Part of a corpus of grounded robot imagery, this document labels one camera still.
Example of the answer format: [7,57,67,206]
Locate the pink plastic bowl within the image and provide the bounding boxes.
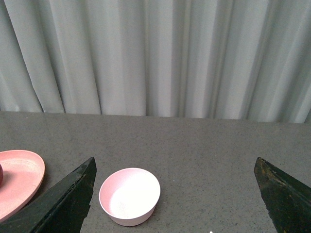
[99,168,160,227]

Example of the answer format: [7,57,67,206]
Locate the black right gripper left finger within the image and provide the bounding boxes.
[0,157,97,233]

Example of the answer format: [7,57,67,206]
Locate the red apple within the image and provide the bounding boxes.
[0,164,4,186]

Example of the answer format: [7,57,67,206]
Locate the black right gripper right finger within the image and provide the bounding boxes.
[254,157,311,233]

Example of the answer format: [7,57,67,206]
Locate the pink plastic plate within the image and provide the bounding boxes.
[0,150,45,222]

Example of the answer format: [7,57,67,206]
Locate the white pleated curtain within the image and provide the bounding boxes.
[0,0,311,123]

